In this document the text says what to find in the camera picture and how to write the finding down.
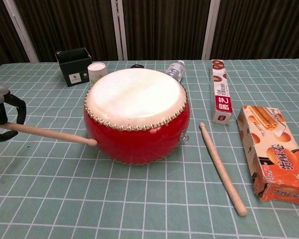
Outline wooden drumstick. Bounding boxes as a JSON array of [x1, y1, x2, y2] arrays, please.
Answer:
[[0, 122, 98, 146], [199, 122, 248, 217]]

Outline green white grid tablecloth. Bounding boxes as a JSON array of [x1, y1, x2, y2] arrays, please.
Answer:
[[0, 57, 299, 239]]

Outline black open cardboard box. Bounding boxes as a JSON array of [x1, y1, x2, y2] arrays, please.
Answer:
[[55, 47, 92, 88]]

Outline white partition post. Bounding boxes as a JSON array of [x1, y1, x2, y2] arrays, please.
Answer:
[[2, 0, 39, 63], [111, 0, 128, 61], [201, 0, 221, 60]]

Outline red drum with white skin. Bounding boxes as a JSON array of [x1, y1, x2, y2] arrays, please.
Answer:
[[83, 69, 191, 165]]

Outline orange egg roll snack box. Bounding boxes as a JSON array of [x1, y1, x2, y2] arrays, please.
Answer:
[[237, 105, 299, 206]]

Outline white paper cup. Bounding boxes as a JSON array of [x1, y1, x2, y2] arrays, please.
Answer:
[[87, 62, 108, 87]]

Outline clear plastic water bottle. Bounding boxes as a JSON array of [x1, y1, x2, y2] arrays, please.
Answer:
[[164, 60, 185, 82]]

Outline long white red wrap box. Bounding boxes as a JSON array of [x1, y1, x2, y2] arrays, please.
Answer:
[[210, 59, 233, 124]]

